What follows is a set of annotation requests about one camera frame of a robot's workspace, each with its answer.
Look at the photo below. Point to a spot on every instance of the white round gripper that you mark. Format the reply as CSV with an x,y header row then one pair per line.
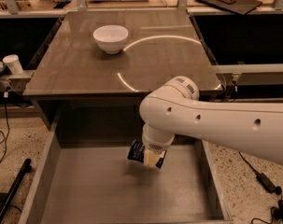
x,y
154,146

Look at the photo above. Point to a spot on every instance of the dark blue snack bar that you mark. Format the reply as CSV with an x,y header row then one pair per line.
x,y
136,152

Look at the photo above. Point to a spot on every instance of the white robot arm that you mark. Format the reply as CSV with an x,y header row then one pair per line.
x,y
175,108

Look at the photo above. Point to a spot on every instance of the grey open drawer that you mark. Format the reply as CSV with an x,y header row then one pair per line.
x,y
85,177

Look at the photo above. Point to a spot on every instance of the grey counter cabinet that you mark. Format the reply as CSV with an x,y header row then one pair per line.
x,y
162,44

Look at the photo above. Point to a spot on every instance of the white ceramic bowl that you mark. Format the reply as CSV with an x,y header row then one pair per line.
x,y
111,38

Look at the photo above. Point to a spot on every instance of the black plug bottom right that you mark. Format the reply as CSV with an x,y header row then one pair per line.
x,y
276,215

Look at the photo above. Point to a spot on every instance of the black metal stand leg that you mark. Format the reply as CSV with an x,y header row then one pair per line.
x,y
7,197

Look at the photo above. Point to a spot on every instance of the white paper cup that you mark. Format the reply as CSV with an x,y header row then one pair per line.
x,y
13,63

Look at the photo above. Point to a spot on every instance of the black flat panel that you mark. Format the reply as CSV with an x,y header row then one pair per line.
x,y
241,7

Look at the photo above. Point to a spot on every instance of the black power adapter with cable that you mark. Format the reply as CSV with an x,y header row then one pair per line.
x,y
262,178

